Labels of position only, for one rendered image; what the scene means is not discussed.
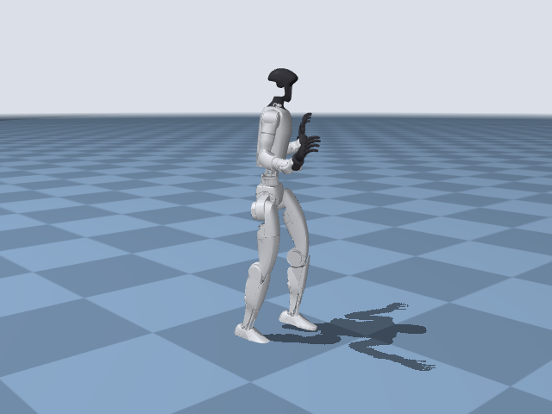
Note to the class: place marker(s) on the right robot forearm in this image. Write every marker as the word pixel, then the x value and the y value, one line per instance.
pixel 275 163

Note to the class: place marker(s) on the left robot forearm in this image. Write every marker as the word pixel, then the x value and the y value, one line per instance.
pixel 293 147

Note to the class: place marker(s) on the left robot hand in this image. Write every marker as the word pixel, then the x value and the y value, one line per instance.
pixel 301 135

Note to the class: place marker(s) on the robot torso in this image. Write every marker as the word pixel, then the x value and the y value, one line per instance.
pixel 269 181

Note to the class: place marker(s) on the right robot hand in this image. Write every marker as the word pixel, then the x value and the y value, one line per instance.
pixel 305 148

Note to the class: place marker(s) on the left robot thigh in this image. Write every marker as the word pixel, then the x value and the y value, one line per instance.
pixel 296 225

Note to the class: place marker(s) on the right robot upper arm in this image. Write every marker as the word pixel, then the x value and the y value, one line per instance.
pixel 269 122

